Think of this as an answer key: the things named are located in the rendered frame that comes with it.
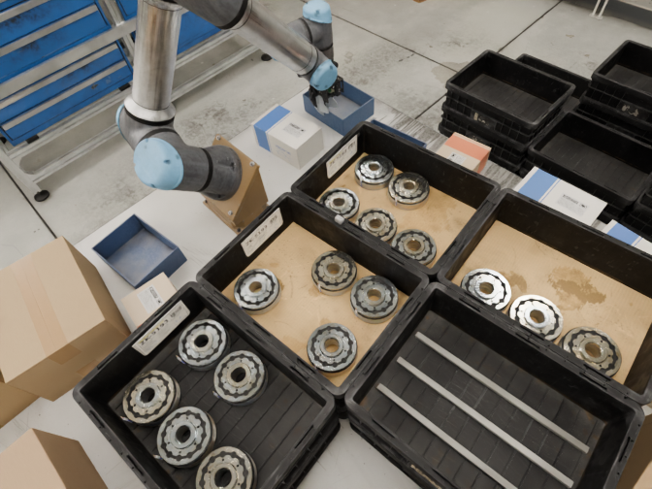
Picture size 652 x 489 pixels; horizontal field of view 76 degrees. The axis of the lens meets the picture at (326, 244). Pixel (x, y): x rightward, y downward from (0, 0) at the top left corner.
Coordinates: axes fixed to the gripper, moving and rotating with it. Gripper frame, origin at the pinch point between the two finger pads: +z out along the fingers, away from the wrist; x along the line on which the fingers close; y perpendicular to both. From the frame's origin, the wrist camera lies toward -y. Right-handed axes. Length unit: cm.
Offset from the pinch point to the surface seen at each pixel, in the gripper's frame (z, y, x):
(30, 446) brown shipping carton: -11, 38, -110
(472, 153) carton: -2, 49, 14
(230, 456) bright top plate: -11, 66, -84
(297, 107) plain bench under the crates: 5.4, -13.4, -0.7
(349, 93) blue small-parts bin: 2.4, -1.6, 14.3
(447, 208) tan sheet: -8, 58, -11
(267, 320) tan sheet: -8, 49, -62
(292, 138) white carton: -3.6, 5.9, -17.9
